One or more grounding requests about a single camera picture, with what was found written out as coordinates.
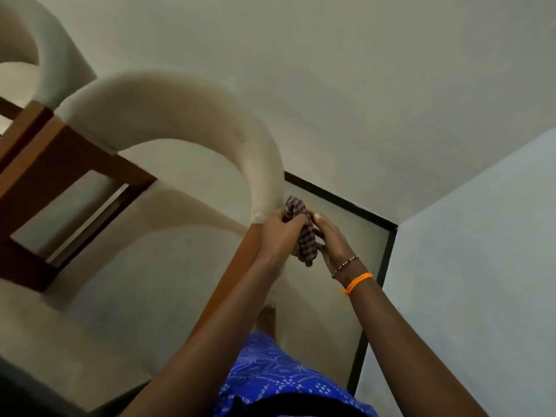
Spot person's left hand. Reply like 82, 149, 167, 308
256, 207, 310, 268

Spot person's right hand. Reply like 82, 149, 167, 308
310, 212, 359, 279

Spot checkered cleaning cloth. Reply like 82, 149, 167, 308
282, 195, 327, 269

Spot person's right forearm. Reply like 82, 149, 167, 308
343, 277, 489, 417

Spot person's left forearm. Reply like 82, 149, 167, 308
121, 255, 283, 417

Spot person's left foot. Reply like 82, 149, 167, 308
256, 306, 277, 335

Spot orange wristband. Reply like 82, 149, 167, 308
334, 272, 374, 299

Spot blue patterned dress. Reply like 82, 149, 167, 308
213, 332, 379, 417

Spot beige wooden armchair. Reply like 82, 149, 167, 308
0, 0, 98, 170
0, 69, 286, 411

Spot thin beaded bracelet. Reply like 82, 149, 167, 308
331, 254, 360, 280

